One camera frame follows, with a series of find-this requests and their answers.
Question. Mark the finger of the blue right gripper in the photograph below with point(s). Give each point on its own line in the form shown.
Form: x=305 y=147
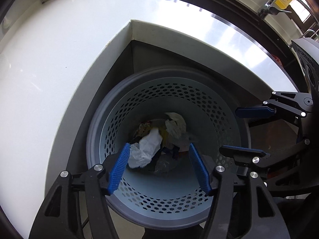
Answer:
x=254 y=112
x=241 y=154

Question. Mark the yellow plastic lid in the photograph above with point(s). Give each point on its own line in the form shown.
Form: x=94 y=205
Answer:
x=145 y=128

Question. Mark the white paper ball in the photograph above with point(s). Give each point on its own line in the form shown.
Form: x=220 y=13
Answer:
x=175 y=125

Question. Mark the clear plastic bag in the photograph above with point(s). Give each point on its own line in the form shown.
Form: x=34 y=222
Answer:
x=165 y=164

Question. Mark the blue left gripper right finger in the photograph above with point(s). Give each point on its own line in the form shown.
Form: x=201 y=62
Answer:
x=201 y=172

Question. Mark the white tissue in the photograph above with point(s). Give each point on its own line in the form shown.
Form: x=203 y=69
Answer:
x=142 y=153

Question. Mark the steel faucet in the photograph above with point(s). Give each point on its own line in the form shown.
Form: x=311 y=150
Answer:
x=274 y=7

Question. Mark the blue perforated trash bin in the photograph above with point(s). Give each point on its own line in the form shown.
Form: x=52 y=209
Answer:
x=160 y=112

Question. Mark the dark grey rag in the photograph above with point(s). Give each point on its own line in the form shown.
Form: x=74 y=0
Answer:
x=177 y=148

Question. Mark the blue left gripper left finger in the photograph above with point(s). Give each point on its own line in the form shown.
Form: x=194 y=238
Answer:
x=118 y=168

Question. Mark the black kitchen sink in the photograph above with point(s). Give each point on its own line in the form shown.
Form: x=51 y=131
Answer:
x=248 y=21

